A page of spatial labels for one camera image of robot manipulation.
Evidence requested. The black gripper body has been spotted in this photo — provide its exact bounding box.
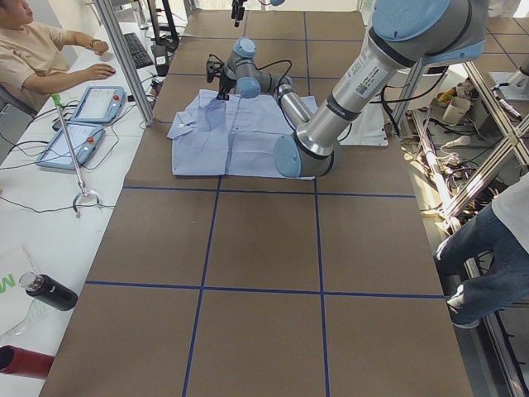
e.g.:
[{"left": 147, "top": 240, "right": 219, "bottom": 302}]
[
  {"left": 231, "top": 0, "right": 245, "bottom": 27},
  {"left": 218, "top": 71, "right": 234, "bottom": 96}
]

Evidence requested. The light blue striped shirt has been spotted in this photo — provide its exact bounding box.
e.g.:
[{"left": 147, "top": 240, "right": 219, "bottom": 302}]
[{"left": 167, "top": 89, "right": 292, "bottom": 178}]

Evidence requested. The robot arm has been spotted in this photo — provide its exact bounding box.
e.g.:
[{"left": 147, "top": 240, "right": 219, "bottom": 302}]
[
  {"left": 231, "top": 0, "right": 284, "bottom": 27},
  {"left": 206, "top": 0, "right": 489, "bottom": 178}
]

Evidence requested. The black keyboard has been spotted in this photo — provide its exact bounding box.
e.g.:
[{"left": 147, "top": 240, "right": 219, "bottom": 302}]
[{"left": 123, "top": 33, "right": 153, "bottom": 69}]

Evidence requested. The far teach pendant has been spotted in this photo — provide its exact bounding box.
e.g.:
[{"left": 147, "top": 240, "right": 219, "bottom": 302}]
[{"left": 70, "top": 86, "right": 126, "bottom": 125}]

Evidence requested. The teach pendant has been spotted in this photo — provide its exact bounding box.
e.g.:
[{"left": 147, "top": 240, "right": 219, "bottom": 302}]
[
  {"left": 70, "top": 86, "right": 126, "bottom": 125},
  {"left": 35, "top": 123, "right": 106, "bottom": 171}
]

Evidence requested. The near teach pendant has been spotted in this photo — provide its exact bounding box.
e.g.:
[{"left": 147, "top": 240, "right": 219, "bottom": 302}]
[{"left": 35, "top": 123, "right": 106, "bottom": 171}]

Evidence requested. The seated person beige shirt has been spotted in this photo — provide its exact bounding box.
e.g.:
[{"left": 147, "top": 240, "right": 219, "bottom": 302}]
[{"left": 1, "top": 1, "right": 116, "bottom": 111}]

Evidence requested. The brown table mat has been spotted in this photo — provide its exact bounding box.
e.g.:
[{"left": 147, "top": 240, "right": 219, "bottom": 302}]
[{"left": 41, "top": 11, "right": 472, "bottom": 396}]

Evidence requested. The black water bottle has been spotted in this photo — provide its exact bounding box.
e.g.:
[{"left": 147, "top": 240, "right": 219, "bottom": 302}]
[{"left": 19, "top": 271, "right": 78, "bottom": 311}]

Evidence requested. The standing person in jeans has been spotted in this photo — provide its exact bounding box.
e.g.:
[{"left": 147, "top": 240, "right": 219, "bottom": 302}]
[{"left": 432, "top": 173, "right": 529, "bottom": 330}]

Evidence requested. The red bottle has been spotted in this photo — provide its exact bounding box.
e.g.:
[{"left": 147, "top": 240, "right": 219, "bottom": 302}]
[{"left": 1, "top": 345, "right": 55, "bottom": 380}]

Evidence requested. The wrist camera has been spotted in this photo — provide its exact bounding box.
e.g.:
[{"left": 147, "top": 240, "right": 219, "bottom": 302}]
[{"left": 206, "top": 60, "right": 223, "bottom": 83}]

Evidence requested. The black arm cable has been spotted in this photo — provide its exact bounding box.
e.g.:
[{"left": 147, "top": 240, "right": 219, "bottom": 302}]
[{"left": 208, "top": 53, "right": 293, "bottom": 79}]

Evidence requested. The grey aluminium frame post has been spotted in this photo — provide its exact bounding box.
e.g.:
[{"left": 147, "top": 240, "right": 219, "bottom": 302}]
[{"left": 93, "top": 0, "right": 154, "bottom": 127}]

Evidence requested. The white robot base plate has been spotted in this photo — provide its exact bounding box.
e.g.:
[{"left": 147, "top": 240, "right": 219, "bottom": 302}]
[{"left": 338, "top": 104, "right": 388, "bottom": 146}]

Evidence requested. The green handled reacher stick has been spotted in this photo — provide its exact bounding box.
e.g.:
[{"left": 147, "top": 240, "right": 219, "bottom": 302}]
[{"left": 51, "top": 93, "right": 102, "bottom": 219}]

